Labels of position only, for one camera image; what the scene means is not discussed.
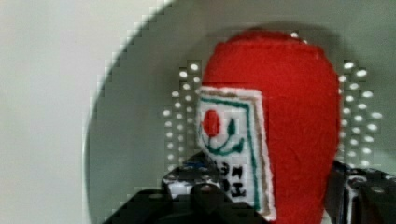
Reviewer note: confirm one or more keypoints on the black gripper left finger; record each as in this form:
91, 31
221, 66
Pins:
190, 194

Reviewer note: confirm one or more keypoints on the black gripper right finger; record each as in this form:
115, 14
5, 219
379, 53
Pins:
360, 196

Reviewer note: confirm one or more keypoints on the red felt ketchup bottle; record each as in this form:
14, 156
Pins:
268, 117

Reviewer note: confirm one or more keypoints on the green oval strainer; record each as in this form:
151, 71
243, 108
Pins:
141, 125

